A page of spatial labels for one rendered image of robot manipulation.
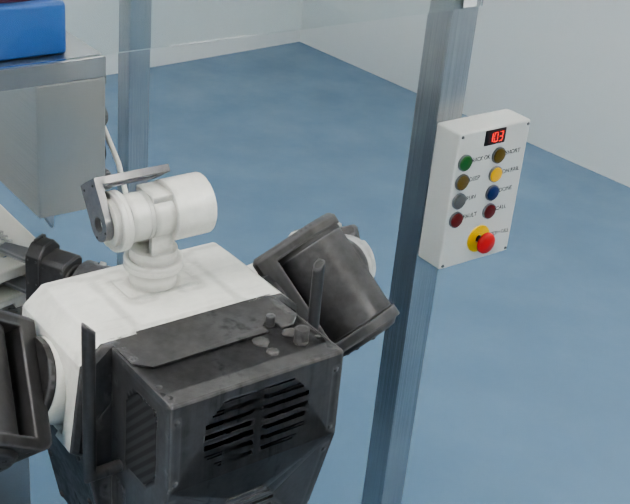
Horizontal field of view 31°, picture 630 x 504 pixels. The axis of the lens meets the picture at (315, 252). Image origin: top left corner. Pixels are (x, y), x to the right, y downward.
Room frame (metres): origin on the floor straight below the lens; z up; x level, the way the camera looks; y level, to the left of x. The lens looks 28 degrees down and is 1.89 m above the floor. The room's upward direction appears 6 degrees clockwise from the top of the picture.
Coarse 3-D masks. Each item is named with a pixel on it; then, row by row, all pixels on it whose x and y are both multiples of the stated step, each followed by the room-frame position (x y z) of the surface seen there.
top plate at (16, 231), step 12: (0, 204) 1.68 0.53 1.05; (0, 216) 1.64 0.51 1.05; (12, 216) 1.64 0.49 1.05; (0, 228) 1.60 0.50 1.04; (12, 228) 1.60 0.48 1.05; (24, 228) 1.60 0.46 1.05; (24, 240) 1.56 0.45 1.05; (0, 264) 1.49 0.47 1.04; (12, 264) 1.49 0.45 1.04; (24, 264) 1.49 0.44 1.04; (0, 276) 1.47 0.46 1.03; (12, 276) 1.48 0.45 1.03
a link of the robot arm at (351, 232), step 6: (342, 228) 1.39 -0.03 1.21; (348, 228) 1.39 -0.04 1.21; (354, 228) 1.39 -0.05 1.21; (348, 234) 1.38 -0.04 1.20; (354, 234) 1.38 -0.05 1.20; (354, 240) 1.30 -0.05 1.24; (360, 240) 1.37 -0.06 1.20; (360, 246) 1.29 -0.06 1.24; (366, 246) 1.36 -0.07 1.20; (366, 252) 1.30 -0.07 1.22; (372, 252) 1.39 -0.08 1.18; (372, 258) 1.35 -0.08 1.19; (372, 264) 1.32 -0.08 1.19; (372, 270) 1.32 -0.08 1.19
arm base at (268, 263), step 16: (320, 224) 1.17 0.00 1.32; (336, 224) 1.19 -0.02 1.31; (288, 240) 1.15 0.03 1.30; (304, 240) 1.15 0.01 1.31; (272, 256) 1.14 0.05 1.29; (288, 256) 1.15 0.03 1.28; (272, 272) 1.13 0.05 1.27; (288, 288) 1.12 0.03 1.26; (304, 304) 1.12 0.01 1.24; (384, 320) 1.12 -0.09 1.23; (352, 336) 1.10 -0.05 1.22; (368, 336) 1.11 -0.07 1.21
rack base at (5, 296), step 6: (24, 276) 1.53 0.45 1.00; (0, 288) 1.50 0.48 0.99; (6, 288) 1.50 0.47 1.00; (12, 288) 1.50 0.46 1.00; (0, 294) 1.48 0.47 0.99; (6, 294) 1.48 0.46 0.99; (12, 294) 1.48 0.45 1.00; (18, 294) 1.48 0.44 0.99; (24, 294) 1.49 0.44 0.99; (0, 300) 1.47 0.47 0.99; (6, 300) 1.47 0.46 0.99; (12, 300) 1.48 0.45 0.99; (18, 300) 1.48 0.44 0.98; (24, 300) 1.49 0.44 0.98; (0, 306) 1.47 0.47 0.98; (18, 306) 1.48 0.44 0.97
